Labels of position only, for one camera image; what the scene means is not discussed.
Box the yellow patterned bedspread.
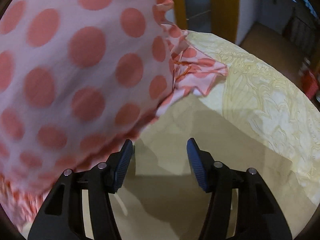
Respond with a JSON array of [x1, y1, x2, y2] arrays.
[[22, 31, 320, 240]]

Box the beige khaki pants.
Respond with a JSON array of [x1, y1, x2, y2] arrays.
[[82, 93, 296, 240]]

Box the pink polka dot pillow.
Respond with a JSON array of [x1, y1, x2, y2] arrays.
[[1, 0, 228, 229]]

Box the red object on floor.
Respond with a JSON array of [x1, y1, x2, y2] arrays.
[[301, 69, 319, 100]]

